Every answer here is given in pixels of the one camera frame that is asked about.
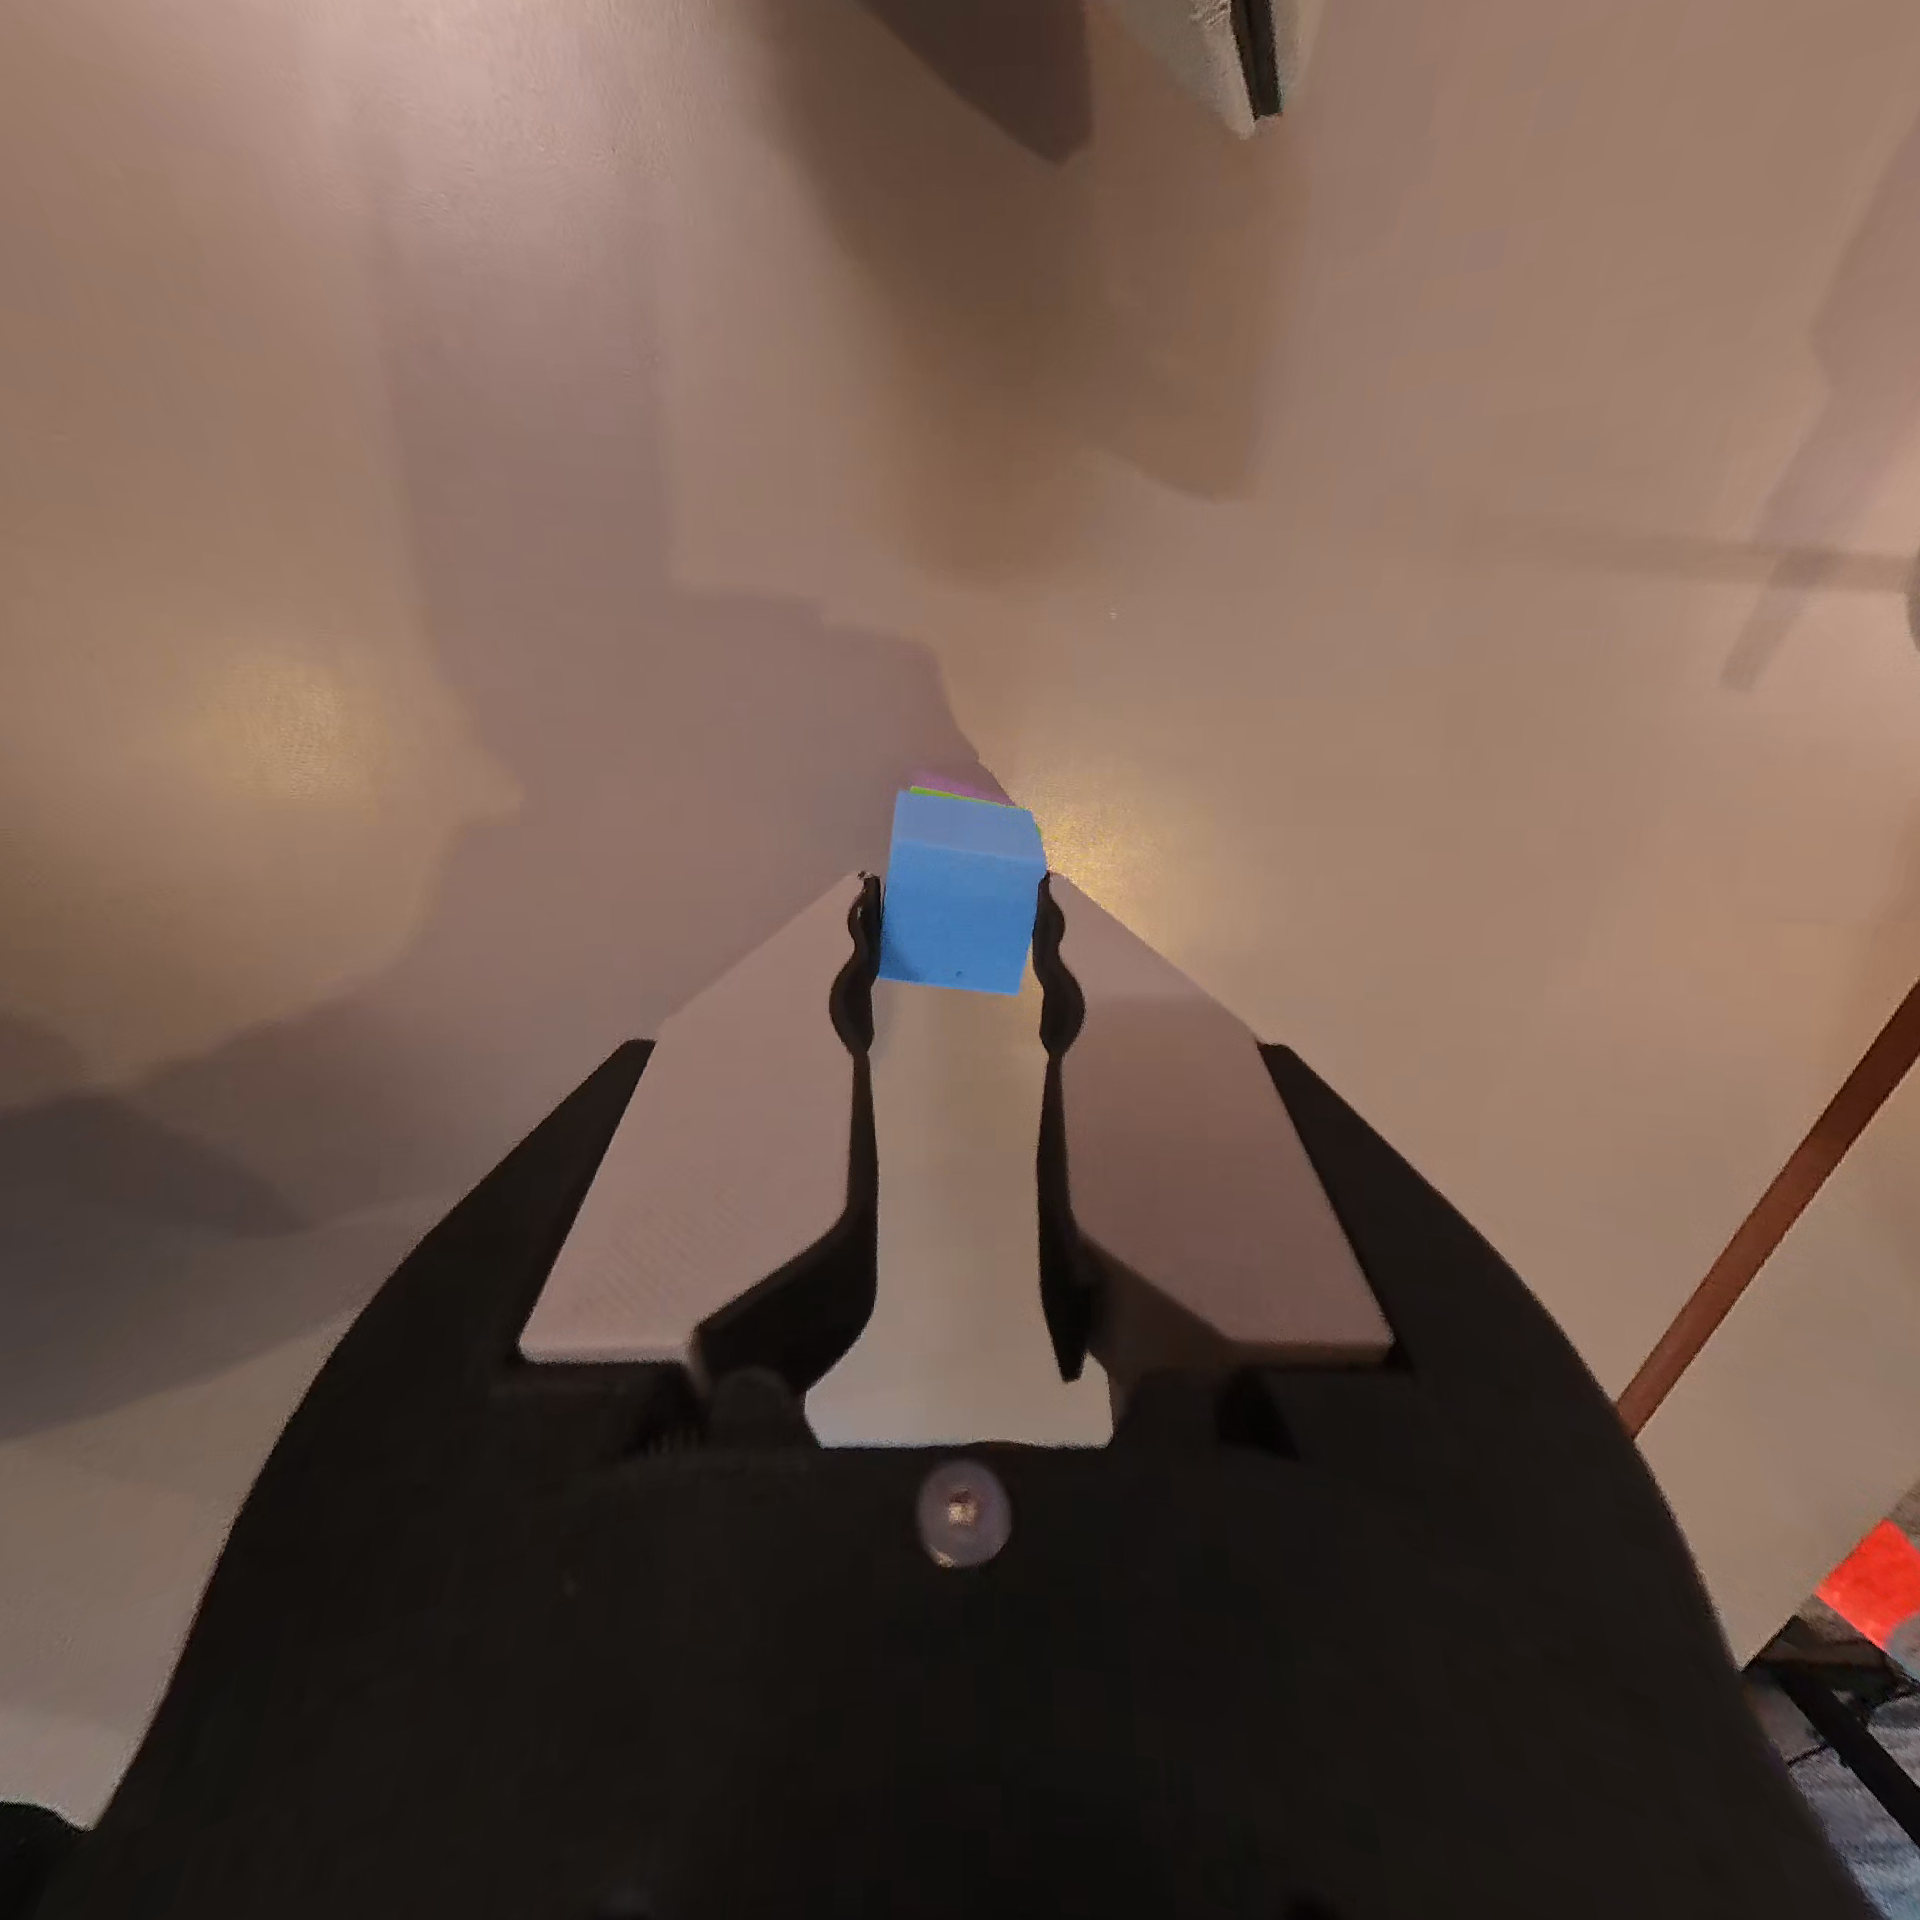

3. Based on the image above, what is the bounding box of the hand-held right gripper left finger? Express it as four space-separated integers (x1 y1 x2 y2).
519 871 887 1384

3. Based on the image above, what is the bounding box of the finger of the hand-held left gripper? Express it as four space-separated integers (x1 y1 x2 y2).
1111 0 1325 139

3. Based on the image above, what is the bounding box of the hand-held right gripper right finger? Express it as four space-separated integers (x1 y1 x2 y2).
1030 871 1396 1384

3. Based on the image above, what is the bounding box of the blue foam cube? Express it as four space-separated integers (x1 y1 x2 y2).
878 786 1050 994

